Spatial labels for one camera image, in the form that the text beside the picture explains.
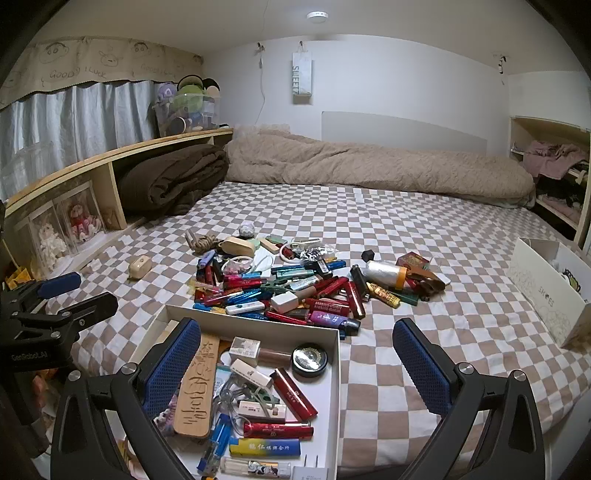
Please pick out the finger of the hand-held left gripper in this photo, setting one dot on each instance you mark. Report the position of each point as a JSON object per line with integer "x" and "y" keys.
{"x": 60, "y": 282}
{"x": 87, "y": 307}

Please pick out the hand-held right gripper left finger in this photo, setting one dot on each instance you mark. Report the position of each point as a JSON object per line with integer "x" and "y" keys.
{"x": 171, "y": 369}

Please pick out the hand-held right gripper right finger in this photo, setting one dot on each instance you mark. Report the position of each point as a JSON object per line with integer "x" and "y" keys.
{"x": 425, "y": 369}

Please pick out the white cardboard box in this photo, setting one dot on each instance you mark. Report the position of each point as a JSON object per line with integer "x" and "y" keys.
{"x": 323, "y": 401}

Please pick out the pile of assorted lighters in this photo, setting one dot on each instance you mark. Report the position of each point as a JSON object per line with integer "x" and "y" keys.
{"x": 318, "y": 307}

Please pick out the carved wooden plaque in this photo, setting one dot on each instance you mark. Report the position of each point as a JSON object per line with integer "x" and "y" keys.
{"x": 196, "y": 392}

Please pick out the yellow box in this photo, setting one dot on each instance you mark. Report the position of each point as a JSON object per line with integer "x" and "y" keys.
{"x": 18, "y": 277}

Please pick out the boxed doll in white dress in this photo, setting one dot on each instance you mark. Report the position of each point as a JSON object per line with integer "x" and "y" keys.
{"x": 46, "y": 240}

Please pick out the beige earbud case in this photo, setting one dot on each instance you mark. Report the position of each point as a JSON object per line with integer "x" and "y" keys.
{"x": 140, "y": 267}

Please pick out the boxed doll in red dress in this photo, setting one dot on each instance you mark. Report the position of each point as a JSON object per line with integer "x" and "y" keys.
{"x": 81, "y": 219}

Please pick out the white cigarette pack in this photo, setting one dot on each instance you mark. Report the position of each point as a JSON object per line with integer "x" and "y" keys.
{"x": 244, "y": 347}

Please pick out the white slim box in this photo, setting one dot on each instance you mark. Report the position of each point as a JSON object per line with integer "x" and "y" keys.
{"x": 251, "y": 371}

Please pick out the translucent blue lighter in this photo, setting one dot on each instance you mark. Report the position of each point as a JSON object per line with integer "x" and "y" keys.
{"x": 217, "y": 438}

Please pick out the brown leather pouch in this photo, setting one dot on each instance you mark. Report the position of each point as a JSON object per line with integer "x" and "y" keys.
{"x": 425, "y": 281}

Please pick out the white box with green print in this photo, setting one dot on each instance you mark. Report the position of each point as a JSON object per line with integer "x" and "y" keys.
{"x": 261, "y": 410}

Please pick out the brown tube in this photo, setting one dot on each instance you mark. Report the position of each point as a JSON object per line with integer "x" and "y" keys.
{"x": 274, "y": 355}

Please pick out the small red box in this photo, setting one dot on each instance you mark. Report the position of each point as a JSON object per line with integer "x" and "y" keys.
{"x": 413, "y": 259}

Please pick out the black round tin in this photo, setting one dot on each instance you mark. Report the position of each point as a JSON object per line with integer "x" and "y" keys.
{"x": 310, "y": 360}

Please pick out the lavender lighter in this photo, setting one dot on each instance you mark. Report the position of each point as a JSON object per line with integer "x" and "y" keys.
{"x": 206, "y": 260}

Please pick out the glossy red lighter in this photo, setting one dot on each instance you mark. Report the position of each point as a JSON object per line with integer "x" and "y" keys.
{"x": 277, "y": 430}
{"x": 295, "y": 394}

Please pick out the blue and yellow lighter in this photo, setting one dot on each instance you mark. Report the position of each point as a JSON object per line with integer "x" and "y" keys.
{"x": 265, "y": 447}

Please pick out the black polyhedron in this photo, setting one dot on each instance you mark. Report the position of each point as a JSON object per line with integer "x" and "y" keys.
{"x": 368, "y": 256}

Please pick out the wooden bedside shelf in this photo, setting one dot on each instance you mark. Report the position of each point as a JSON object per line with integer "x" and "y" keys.
{"x": 92, "y": 159}

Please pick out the white printed lighter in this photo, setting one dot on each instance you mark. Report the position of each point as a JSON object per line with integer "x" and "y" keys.
{"x": 254, "y": 467}

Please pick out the white charger block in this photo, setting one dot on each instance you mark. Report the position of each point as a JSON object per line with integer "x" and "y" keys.
{"x": 285, "y": 302}

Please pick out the white shoe box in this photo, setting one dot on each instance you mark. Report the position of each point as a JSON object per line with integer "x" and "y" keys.
{"x": 535, "y": 290}

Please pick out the white face mask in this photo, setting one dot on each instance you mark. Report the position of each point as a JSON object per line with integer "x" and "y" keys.
{"x": 264, "y": 265}

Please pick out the beige wooden brush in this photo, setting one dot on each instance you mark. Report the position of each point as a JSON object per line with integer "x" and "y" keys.
{"x": 238, "y": 246}

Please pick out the checkered bed sheet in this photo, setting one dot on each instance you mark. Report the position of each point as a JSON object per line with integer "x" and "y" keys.
{"x": 415, "y": 221}

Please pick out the white plug charger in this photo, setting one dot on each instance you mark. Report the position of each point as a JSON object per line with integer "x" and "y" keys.
{"x": 309, "y": 473}

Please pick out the brown folded blanket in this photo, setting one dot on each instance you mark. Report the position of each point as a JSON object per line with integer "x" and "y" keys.
{"x": 175, "y": 175}

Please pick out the grey-blue curtain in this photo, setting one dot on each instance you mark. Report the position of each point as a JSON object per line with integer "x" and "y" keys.
{"x": 69, "y": 124}

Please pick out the clear storage bin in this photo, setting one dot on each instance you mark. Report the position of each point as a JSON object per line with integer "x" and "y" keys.
{"x": 166, "y": 120}

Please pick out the beige quilt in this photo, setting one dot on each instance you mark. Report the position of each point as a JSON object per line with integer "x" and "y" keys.
{"x": 369, "y": 170}

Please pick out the purple plush toy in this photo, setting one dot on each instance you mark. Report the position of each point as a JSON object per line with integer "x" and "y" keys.
{"x": 165, "y": 92}

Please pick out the green plush toy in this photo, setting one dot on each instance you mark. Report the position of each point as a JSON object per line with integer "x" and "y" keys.
{"x": 189, "y": 99}

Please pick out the beige printed curtain valance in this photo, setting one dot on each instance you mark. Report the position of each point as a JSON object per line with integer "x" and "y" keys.
{"x": 92, "y": 60}

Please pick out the pink clothes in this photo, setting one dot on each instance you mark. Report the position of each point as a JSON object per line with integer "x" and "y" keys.
{"x": 545, "y": 157}

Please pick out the white paper bag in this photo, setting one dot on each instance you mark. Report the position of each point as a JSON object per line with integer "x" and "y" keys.
{"x": 302, "y": 74}

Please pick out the round ceiling lamp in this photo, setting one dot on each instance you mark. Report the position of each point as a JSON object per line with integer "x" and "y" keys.
{"x": 317, "y": 16}

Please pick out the black wall hook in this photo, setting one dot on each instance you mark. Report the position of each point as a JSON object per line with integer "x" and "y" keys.
{"x": 501, "y": 60}

